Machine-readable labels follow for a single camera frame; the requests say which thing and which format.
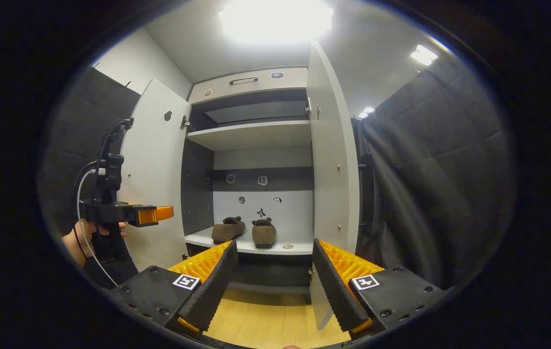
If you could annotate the grey cabinet door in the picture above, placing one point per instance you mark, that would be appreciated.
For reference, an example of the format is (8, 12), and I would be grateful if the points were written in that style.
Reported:
(156, 165)
(331, 169)

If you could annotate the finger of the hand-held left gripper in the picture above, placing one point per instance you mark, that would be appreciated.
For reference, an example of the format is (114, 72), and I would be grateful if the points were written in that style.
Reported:
(154, 214)

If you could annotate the grey shoe cabinet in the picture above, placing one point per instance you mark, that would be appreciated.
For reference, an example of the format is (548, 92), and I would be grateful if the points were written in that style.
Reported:
(256, 135)

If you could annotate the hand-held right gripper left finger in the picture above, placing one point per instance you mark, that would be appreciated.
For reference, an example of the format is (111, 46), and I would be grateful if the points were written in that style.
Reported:
(212, 291)

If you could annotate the brown fuzzy shoe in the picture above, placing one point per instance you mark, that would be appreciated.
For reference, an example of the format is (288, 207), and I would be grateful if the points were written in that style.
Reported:
(228, 230)
(264, 233)

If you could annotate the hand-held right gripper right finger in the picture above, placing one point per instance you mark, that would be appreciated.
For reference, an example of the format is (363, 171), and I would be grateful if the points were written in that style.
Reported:
(333, 286)

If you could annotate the small ceiling light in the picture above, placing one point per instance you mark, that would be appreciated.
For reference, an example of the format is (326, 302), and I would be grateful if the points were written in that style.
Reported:
(366, 112)
(424, 55)

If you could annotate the large ceiling light panel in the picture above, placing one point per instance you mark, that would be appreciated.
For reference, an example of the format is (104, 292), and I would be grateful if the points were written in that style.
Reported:
(275, 19)

